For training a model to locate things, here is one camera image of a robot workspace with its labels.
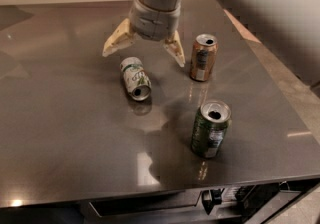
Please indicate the brown soda can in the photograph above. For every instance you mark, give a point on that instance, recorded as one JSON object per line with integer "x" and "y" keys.
{"x": 204, "y": 52}

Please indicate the green soda can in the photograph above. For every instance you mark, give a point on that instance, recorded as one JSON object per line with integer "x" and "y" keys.
{"x": 212, "y": 120}

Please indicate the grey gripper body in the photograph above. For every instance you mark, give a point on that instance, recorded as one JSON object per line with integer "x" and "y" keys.
{"x": 152, "y": 23}

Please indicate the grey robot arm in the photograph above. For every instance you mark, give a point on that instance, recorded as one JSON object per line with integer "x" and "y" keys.
{"x": 289, "y": 28}

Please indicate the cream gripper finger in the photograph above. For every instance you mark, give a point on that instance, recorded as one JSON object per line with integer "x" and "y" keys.
{"x": 174, "y": 47}
{"x": 123, "y": 37}

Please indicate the white green 7up can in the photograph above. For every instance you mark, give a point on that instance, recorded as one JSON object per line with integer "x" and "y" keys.
{"x": 137, "y": 83}

